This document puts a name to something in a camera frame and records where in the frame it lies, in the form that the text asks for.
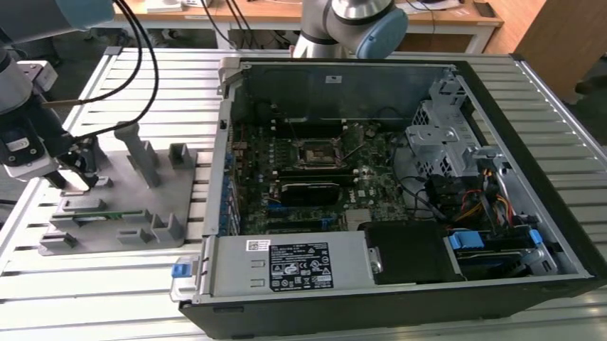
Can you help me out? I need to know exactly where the wooden cabinet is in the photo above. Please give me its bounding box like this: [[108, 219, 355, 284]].
[[486, 0, 607, 100]]

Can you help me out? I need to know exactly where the black graphics card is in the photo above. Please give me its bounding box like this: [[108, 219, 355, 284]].
[[279, 182, 342, 207]]

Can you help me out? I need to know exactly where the black PC case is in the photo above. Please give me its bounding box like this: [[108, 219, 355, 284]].
[[178, 55, 607, 340]]

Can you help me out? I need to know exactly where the blue disk carrier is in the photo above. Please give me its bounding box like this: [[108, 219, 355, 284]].
[[448, 229, 484, 253]]

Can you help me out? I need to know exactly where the silver metal drive cage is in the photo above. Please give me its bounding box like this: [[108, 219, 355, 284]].
[[406, 80, 483, 178]]

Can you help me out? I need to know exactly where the green RAM stick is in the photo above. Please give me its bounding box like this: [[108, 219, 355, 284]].
[[51, 209, 146, 223]]

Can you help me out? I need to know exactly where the grey parts rack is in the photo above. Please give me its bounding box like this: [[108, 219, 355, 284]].
[[35, 120, 199, 256]]

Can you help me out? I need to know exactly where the silver chipset heat sink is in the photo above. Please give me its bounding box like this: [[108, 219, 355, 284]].
[[344, 209, 376, 232]]

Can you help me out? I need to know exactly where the silver power supply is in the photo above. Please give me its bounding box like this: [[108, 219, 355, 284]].
[[203, 234, 380, 298]]

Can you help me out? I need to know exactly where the black disk drive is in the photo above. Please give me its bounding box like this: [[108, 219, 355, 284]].
[[458, 248, 533, 280]]

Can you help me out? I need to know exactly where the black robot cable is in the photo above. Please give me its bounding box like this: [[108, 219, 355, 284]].
[[40, 0, 163, 141]]

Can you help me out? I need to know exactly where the green motherboard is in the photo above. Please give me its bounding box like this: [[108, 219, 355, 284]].
[[226, 122, 414, 235]]

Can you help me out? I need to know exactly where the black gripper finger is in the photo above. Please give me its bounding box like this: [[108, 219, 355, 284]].
[[44, 169, 67, 190], [71, 136, 112, 188]]

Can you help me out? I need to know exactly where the yellow red wire bundle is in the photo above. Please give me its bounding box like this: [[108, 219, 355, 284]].
[[458, 168, 518, 223]]

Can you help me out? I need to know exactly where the blue case latch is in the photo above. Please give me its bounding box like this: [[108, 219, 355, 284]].
[[172, 257, 199, 280]]

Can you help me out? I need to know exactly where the metal socket cover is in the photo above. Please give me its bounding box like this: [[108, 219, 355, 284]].
[[336, 121, 367, 152]]

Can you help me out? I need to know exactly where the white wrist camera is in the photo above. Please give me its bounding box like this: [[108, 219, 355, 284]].
[[0, 136, 52, 183], [16, 60, 62, 94]]

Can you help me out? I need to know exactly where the white box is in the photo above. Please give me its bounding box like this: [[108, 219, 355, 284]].
[[146, 0, 184, 14]]

